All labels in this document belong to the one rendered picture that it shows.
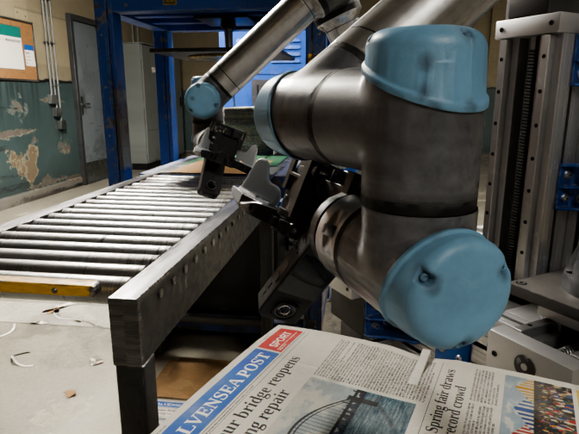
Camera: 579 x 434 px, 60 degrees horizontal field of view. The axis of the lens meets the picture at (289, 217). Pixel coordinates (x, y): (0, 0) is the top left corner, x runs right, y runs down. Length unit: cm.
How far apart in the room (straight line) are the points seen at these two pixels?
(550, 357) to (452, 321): 47
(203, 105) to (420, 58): 82
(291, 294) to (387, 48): 27
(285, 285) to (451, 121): 25
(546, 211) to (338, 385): 64
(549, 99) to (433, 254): 76
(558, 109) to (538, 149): 8
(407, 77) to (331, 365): 35
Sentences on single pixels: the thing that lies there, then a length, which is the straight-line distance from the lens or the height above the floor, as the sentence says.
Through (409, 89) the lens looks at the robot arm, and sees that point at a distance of 30.
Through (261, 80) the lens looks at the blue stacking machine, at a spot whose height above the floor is 126.
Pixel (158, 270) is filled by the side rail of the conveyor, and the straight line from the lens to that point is 96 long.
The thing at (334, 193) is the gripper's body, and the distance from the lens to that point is 45.
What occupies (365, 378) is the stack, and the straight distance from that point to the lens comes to 55.
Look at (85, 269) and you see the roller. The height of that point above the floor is 79.
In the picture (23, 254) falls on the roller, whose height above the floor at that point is 79.
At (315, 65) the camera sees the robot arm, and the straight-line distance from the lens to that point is 43.
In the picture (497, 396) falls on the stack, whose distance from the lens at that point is 55.
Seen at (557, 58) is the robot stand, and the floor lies 118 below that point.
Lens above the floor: 111
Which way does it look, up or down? 13 degrees down
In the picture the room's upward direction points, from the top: straight up
